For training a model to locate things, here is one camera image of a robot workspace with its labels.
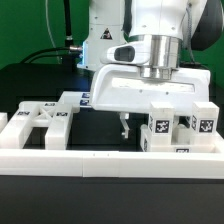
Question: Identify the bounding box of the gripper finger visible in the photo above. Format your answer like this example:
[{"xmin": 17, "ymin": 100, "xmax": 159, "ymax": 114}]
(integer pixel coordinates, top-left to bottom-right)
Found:
[{"xmin": 120, "ymin": 112, "xmax": 130, "ymax": 138}]

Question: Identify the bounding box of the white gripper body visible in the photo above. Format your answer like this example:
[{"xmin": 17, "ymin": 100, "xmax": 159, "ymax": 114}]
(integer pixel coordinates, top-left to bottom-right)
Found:
[{"xmin": 90, "ymin": 64, "xmax": 210, "ymax": 116}]

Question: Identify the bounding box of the white chair seat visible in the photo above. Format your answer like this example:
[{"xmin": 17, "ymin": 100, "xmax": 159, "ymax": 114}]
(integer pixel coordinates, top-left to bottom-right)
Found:
[{"xmin": 140, "ymin": 125, "xmax": 224, "ymax": 153}]

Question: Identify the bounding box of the white chair back frame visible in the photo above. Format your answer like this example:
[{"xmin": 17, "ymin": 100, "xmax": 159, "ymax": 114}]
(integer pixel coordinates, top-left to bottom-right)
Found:
[{"xmin": 0, "ymin": 101, "xmax": 80, "ymax": 150}]

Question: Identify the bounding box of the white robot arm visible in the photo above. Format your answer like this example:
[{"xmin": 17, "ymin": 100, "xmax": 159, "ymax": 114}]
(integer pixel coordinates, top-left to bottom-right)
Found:
[{"xmin": 78, "ymin": 0, "xmax": 224, "ymax": 134}]

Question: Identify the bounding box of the white sheet with markers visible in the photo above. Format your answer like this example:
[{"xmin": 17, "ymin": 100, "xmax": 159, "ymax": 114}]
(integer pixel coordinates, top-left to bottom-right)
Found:
[{"xmin": 59, "ymin": 91, "xmax": 91, "ymax": 111}]

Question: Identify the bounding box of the white U-shaped obstacle fence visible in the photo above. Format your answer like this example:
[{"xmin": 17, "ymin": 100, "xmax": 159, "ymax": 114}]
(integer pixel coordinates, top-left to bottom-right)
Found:
[{"xmin": 0, "ymin": 112, "xmax": 224, "ymax": 178}]

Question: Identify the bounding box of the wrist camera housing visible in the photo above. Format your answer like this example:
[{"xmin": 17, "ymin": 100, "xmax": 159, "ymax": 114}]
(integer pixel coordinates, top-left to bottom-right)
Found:
[{"xmin": 100, "ymin": 42, "xmax": 150, "ymax": 65}]

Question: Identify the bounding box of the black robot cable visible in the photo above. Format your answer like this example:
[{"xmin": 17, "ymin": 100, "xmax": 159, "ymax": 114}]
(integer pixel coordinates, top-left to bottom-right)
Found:
[{"xmin": 20, "ymin": 0, "xmax": 84, "ymax": 64}]

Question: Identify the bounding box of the thin white cable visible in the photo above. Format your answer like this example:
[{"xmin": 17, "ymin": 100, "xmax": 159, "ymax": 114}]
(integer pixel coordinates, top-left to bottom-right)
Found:
[{"xmin": 45, "ymin": 0, "xmax": 63, "ymax": 64}]

